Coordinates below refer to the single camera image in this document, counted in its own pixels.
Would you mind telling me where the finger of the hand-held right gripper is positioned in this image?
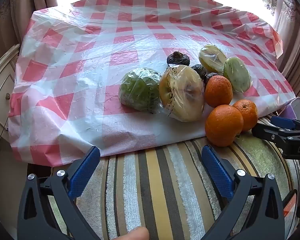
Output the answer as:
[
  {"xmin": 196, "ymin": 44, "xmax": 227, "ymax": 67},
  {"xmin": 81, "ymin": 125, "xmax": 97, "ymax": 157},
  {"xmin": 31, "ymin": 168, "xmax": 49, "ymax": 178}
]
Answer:
[
  {"xmin": 251, "ymin": 122, "xmax": 300, "ymax": 142},
  {"xmin": 270, "ymin": 116, "xmax": 300, "ymax": 131}
]

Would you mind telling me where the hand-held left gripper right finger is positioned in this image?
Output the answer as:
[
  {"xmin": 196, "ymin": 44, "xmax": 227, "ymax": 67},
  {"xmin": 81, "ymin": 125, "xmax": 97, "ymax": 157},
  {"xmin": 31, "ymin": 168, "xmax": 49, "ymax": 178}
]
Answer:
[{"xmin": 201, "ymin": 145, "xmax": 287, "ymax": 240}]

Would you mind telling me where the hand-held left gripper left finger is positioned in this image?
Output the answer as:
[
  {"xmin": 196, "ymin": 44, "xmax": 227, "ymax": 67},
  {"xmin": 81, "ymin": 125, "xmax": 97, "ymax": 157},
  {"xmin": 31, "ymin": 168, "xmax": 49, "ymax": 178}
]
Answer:
[{"xmin": 17, "ymin": 145, "xmax": 101, "ymax": 240}]

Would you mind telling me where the purple cardboard box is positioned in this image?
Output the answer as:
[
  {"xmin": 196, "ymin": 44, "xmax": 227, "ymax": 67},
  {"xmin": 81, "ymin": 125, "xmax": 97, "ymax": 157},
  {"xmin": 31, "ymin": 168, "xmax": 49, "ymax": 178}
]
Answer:
[{"xmin": 277, "ymin": 97, "xmax": 300, "ymax": 121}]

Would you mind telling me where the small orange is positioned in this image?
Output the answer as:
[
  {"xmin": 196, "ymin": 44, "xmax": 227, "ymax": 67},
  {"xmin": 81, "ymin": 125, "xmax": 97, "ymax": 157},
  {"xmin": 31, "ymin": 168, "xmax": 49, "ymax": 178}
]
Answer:
[{"xmin": 232, "ymin": 99, "xmax": 259, "ymax": 132}]

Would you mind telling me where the large orange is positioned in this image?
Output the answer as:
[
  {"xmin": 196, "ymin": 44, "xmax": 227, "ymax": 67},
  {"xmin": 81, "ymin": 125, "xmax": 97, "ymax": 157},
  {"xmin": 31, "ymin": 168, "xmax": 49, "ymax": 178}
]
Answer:
[{"xmin": 205, "ymin": 104, "xmax": 244, "ymax": 147}]

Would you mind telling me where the pale green fruit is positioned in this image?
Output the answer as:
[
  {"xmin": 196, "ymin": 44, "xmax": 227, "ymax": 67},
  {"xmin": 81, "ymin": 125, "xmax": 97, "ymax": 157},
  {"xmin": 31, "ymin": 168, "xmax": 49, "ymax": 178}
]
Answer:
[{"xmin": 222, "ymin": 57, "xmax": 252, "ymax": 93}]

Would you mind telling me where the large yellow apple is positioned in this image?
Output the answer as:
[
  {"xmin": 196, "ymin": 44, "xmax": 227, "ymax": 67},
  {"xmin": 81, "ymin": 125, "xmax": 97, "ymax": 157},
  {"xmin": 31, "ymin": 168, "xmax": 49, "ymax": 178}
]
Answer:
[{"xmin": 158, "ymin": 64, "xmax": 206, "ymax": 122}]

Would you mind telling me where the small yellow-green apple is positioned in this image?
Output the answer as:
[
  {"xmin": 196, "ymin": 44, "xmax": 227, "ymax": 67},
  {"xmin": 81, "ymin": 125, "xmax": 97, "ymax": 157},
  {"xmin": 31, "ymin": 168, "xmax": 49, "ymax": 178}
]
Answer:
[{"xmin": 199, "ymin": 44, "xmax": 227, "ymax": 73}]

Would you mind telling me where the person's left hand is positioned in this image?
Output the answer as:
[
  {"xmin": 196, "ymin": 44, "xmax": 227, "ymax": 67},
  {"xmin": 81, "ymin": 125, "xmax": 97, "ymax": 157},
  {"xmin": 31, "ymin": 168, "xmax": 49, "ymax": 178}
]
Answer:
[{"xmin": 117, "ymin": 226, "xmax": 150, "ymax": 240}]

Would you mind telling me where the striped plush blanket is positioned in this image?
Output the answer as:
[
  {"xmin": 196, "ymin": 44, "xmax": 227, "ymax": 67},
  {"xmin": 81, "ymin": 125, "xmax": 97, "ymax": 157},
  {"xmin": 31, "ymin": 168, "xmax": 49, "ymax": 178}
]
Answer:
[{"xmin": 27, "ymin": 127, "xmax": 300, "ymax": 240}]

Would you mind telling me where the dark green wrapped fruit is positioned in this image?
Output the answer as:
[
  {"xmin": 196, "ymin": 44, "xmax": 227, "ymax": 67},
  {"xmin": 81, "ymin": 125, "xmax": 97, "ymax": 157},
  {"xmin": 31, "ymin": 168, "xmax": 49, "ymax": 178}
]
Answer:
[{"xmin": 118, "ymin": 67, "xmax": 162, "ymax": 113}]

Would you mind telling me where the embroidered beige curtain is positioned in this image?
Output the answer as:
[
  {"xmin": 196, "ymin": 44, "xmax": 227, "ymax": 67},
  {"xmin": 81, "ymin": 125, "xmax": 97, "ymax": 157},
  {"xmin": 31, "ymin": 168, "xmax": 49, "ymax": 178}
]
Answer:
[{"xmin": 272, "ymin": 0, "xmax": 300, "ymax": 90}]

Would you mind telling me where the cream cabinet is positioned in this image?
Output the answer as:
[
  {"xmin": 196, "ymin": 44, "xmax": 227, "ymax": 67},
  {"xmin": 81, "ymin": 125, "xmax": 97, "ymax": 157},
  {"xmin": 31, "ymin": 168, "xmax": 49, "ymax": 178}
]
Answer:
[{"xmin": 0, "ymin": 44, "xmax": 22, "ymax": 153}]

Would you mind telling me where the red checked plastic tablecloth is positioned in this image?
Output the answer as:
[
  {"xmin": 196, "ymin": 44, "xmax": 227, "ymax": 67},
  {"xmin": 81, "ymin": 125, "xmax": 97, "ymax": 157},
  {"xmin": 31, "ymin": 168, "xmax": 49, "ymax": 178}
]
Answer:
[{"xmin": 9, "ymin": 0, "xmax": 297, "ymax": 167}]

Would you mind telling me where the plain beige curtain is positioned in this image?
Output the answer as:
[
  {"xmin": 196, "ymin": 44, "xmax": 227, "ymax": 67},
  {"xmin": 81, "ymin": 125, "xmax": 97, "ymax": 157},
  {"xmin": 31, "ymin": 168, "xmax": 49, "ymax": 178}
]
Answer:
[{"xmin": 0, "ymin": 0, "xmax": 59, "ymax": 63}]

